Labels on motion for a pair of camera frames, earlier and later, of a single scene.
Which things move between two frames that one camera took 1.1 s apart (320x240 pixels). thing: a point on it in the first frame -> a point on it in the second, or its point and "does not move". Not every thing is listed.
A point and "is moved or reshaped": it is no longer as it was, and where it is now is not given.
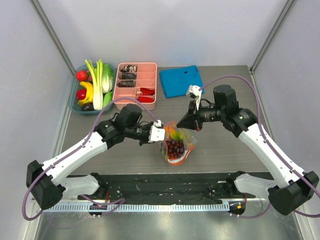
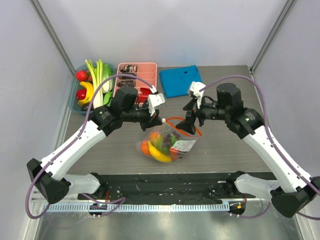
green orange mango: x=176 y=135 -> x=156 y=139
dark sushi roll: x=126 y=83 does not move
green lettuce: x=107 y=82 does not move
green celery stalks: x=97 y=76 does not move
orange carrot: x=182 y=160 -> x=174 y=153
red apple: x=81 y=75 does not move
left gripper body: x=138 y=132 -> x=140 y=114
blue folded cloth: x=175 y=82 does not move
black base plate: x=173 y=188 does not move
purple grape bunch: x=175 y=148 -> x=167 y=142
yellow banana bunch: x=89 y=95 does not move
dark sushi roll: x=128 y=76 does not move
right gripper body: x=195 y=118 does not move
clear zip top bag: x=178 y=143 is moved or reshaped
